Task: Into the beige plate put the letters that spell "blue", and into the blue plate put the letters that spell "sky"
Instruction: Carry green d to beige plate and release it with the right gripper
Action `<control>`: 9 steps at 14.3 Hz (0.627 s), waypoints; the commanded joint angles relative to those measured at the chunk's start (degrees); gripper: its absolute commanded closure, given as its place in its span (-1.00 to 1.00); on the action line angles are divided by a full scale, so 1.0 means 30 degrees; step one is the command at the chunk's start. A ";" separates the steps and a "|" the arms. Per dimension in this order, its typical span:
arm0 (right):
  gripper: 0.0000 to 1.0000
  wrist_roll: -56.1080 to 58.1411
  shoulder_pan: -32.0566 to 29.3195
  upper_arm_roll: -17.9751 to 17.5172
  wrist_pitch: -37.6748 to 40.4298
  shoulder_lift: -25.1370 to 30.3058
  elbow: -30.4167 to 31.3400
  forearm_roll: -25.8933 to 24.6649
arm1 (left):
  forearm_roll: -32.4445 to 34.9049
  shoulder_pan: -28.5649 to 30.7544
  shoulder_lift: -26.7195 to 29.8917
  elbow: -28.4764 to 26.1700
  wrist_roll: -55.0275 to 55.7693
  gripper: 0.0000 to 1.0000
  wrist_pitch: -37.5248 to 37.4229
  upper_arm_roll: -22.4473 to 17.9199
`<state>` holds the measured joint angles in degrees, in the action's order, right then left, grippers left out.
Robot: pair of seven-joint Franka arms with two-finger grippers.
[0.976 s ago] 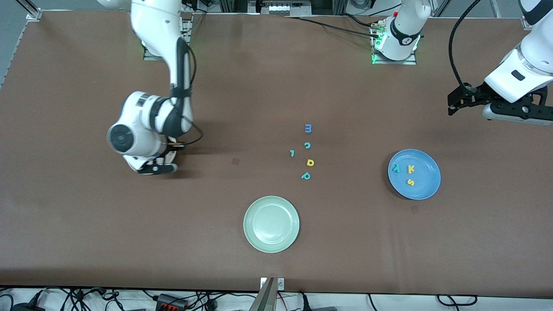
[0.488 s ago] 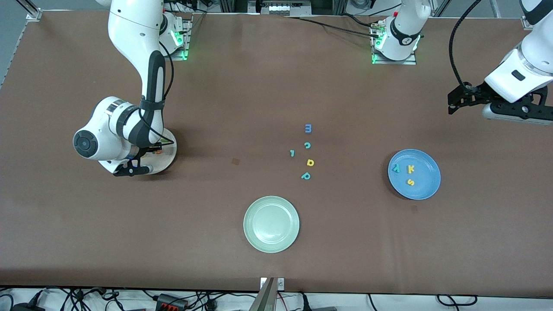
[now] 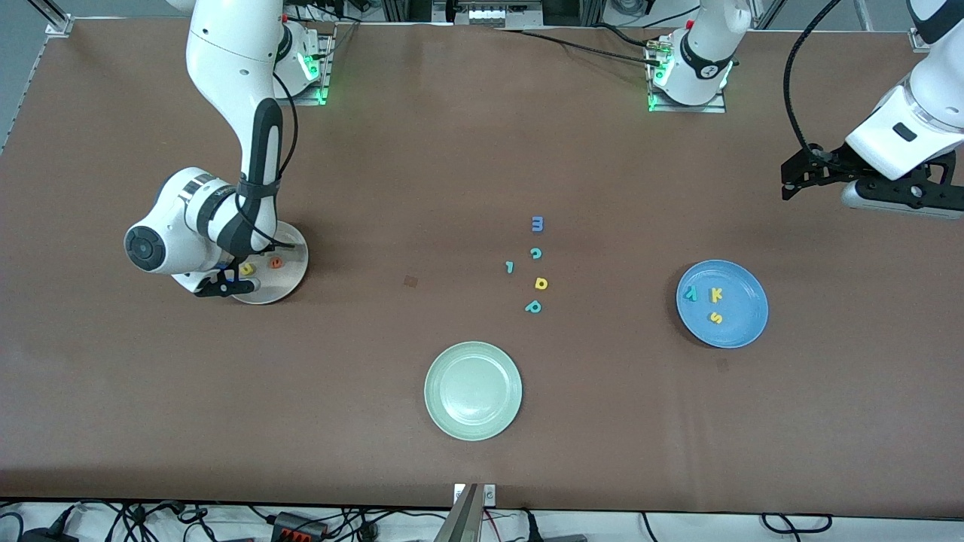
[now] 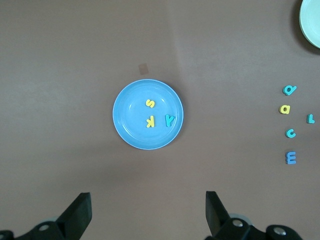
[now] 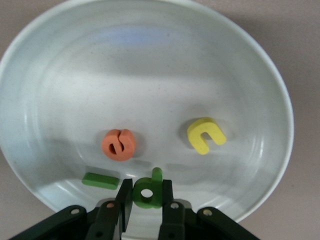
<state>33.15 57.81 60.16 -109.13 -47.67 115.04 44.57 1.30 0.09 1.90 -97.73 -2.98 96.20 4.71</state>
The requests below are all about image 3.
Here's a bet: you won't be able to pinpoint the pale green plate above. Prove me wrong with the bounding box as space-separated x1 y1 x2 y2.
424 341 523 442

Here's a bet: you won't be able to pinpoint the grey control box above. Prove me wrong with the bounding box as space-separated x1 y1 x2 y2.
432 0 545 28

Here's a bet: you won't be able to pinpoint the blue plate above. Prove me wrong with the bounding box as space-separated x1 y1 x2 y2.
676 260 770 349

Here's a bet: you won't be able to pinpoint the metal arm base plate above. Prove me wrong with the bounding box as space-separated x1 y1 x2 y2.
290 30 336 107
648 90 728 114

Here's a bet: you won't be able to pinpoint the black power strip red switches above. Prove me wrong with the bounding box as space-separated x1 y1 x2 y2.
273 510 330 540

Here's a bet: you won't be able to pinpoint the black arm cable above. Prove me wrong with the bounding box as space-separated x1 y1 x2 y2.
267 68 300 185
783 0 843 159

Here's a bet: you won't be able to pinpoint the thick black table cable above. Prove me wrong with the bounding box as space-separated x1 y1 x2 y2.
499 27 664 67

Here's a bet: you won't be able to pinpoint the black floor cable bundle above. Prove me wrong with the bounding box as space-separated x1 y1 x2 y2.
331 508 453 542

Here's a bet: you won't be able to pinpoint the metal camera stand bracket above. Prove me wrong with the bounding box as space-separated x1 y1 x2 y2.
433 484 484 542

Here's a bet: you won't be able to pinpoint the black floor cable loop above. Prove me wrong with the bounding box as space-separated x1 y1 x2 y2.
759 513 834 534

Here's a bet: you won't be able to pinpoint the beige brown plate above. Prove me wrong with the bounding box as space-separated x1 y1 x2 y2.
230 220 310 305

